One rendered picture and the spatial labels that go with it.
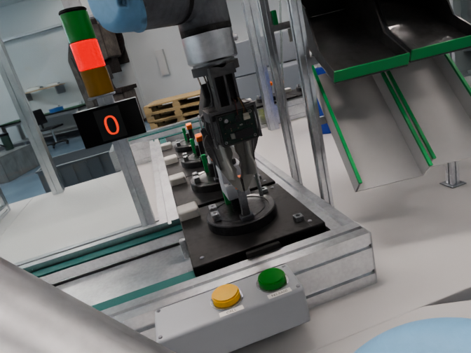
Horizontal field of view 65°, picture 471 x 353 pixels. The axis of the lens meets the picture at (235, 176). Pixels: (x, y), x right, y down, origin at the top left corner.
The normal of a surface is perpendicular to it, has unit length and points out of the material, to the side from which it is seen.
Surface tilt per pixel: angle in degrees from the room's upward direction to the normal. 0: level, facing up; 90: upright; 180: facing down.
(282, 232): 0
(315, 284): 90
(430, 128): 45
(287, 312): 90
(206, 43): 90
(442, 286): 0
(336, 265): 90
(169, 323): 0
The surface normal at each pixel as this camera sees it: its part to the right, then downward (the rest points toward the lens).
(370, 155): -0.11, -0.43
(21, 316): 0.51, -0.73
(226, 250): -0.23, -0.92
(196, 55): -0.48, 0.40
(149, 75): -0.07, 0.35
